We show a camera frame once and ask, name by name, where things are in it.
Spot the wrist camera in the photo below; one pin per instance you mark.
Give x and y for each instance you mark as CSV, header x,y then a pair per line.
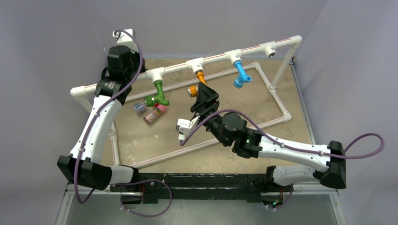
x,y
185,127
124,39

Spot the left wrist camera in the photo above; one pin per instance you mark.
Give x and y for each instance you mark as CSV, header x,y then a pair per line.
x,y
124,39

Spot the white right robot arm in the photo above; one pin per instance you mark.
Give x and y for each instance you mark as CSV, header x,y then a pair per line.
x,y
325,162

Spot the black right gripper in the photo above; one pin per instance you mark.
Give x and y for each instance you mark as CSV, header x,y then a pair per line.
x,y
206,101

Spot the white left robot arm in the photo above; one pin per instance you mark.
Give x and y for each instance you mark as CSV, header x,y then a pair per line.
x,y
83,164

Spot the green water faucet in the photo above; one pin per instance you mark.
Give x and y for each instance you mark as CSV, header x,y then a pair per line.
x,y
158,98

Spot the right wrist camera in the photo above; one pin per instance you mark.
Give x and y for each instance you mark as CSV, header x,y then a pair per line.
x,y
185,127

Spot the pink capped colourful bottle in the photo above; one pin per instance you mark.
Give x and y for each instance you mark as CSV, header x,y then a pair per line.
x,y
151,117

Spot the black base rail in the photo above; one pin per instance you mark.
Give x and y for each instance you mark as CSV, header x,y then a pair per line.
x,y
252,188

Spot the clear plastic cup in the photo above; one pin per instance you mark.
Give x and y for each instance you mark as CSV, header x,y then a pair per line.
x,y
139,108

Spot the blue water faucet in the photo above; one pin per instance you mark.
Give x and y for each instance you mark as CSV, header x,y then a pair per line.
x,y
242,77

